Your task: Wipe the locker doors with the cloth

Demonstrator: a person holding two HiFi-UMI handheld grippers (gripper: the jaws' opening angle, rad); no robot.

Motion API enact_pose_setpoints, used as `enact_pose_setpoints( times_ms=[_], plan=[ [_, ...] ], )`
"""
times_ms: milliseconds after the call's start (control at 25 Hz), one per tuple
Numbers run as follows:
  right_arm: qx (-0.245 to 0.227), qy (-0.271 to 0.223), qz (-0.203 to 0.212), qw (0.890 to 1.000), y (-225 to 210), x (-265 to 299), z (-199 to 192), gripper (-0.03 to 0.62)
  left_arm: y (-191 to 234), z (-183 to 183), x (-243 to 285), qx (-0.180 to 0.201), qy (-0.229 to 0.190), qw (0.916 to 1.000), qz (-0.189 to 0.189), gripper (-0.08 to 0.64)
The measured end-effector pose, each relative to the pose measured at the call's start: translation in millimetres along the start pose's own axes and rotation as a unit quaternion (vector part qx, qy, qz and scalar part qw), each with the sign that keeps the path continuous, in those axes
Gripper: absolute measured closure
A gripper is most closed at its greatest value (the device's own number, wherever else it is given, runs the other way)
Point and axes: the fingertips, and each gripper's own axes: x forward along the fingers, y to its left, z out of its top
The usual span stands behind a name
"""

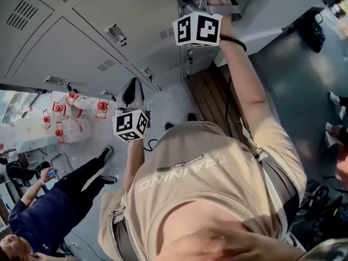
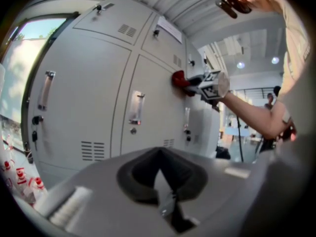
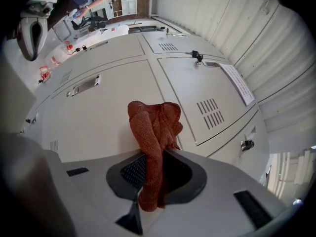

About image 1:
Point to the person's left black shoe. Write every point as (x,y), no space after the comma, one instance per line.
(169,126)

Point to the wooden slatted platform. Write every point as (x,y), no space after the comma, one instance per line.
(212,91)

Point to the person's bare neck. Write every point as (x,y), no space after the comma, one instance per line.
(231,241)

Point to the group of clear water jugs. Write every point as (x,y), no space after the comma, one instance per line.
(76,129)

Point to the white low table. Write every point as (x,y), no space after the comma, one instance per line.
(30,137)

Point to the white rectangular cabinet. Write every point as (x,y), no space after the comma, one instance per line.
(266,9)

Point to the grey metal locker cabinet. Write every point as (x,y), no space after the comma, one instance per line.
(54,37)

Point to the clear plastic water bottle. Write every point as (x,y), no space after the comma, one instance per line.
(53,172)

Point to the person's black shoe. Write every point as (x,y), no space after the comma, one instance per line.
(169,126)
(192,117)

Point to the black backpack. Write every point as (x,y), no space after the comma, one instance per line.
(312,31)

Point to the person's right forearm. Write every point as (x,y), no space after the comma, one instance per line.
(244,77)

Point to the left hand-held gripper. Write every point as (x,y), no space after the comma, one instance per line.
(125,124)

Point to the person's beige shirt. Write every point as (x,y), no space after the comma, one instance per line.
(190,189)

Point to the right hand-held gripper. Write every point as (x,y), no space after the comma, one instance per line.
(195,28)

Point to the black window frame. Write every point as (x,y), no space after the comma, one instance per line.
(16,87)

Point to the person's left forearm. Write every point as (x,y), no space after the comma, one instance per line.
(134,159)

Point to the person's right black shoe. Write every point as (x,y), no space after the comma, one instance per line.
(192,117)

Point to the black metal chair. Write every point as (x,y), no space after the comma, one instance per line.
(19,173)

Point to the black equipment pile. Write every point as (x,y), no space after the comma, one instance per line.
(318,197)

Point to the white wristwatch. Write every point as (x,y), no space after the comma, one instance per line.
(42,182)

